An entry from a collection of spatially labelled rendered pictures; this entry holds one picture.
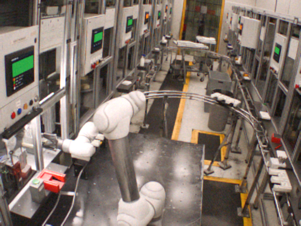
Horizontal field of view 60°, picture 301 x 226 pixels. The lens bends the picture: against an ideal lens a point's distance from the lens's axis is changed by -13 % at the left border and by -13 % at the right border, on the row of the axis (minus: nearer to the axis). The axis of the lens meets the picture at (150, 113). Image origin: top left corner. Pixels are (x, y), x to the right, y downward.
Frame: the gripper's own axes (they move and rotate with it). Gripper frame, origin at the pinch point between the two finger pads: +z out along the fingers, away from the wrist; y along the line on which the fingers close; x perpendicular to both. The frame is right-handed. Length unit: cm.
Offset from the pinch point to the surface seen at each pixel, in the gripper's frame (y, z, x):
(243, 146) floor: -101, -193, -241
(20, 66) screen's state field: 65, -17, 42
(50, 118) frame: 4.6, 3.6, -24.7
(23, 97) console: 47, -14, 36
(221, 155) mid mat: -99, -155, -199
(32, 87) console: 49, -14, 27
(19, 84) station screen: 56, -17, 43
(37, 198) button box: -6, -26, 51
